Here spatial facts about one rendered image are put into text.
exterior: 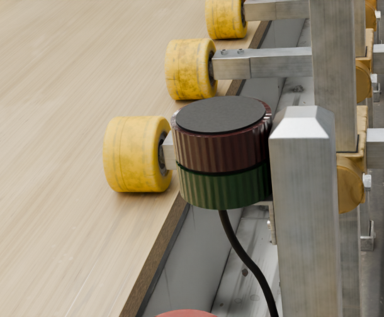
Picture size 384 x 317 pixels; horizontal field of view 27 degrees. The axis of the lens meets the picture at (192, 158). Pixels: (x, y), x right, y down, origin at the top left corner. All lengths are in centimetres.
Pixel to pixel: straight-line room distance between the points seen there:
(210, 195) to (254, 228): 83
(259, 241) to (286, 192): 79
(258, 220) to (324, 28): 67
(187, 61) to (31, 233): 33
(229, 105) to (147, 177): 33
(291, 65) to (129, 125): 28
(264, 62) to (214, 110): 55
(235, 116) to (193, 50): 56
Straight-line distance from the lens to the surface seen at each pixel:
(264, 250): 123
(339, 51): 69
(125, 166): 80
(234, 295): 114
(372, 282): 102
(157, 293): 87
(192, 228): 101
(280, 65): 101
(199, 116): 46
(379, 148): 77
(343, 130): 72
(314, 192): 46
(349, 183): 71
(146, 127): 80
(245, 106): 47
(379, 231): 112
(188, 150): 45
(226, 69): 102
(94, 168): 91
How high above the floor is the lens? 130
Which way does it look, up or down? 26 degrees down
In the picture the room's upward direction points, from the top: 8 degrees counter-clockwise
